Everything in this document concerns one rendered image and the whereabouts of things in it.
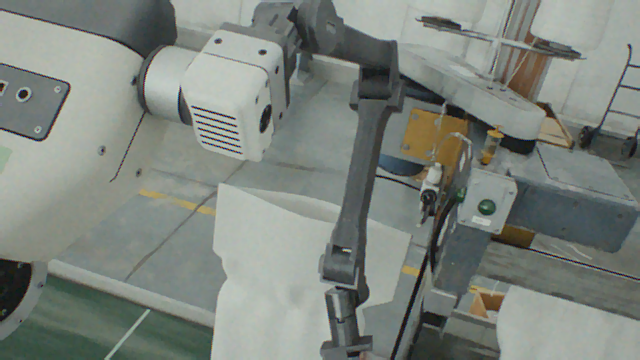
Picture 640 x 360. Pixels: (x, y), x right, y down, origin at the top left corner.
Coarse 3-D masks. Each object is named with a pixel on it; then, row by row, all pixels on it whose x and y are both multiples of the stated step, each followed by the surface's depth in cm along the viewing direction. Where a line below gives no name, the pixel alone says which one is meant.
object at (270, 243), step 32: (224, 192) 123; (256, 192) 123; (224, 224) 127; (256, 224) 123; (288, 224) 118; (320, 224) 116; (224, 256) 130; (256, 256) 126; (288, 256) 122; (384, 256) 121; (224, 288) 127; (256, 288) 125; (288, 288) 124; (320, 288) 124; (384, 288) 125; (224, 320) 129; (256, 320) 125; (288, 320) 123; (320, 320) 122; (224, 352) 132; (256, 352) 129; (288, 352) 126
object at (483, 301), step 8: (472, 288) 246; (480, 296) 240; (488, 296) 241; (496, 296) 241; (504, 296) 241; (472, 304) 242; (480, 304) 233; (488, 304) 243; (496, 304) 243; (472, 312) 240; (480, 312) 231
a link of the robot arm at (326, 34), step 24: (312, 0) 67; (312, 24) 66; (336, 24) 72; (312, 48) 69; (336, 48) 78; (360, 48) 88; (384, 48) 99; (360, 72) 105; (384, 72) 107; (360, 96) 106; (384, 96) 104
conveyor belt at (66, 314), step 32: (64, 288) 173; (32, 320) 158; (64, 320) 160; (96, 320) 163; (128, 320) 165; (160, 320) 168; (0, 352) 145; (32, 352) 147; (64, 352) 149; (96, 352) 151; (128, 352) 154; (160, 352) 156; (192, 352) 158
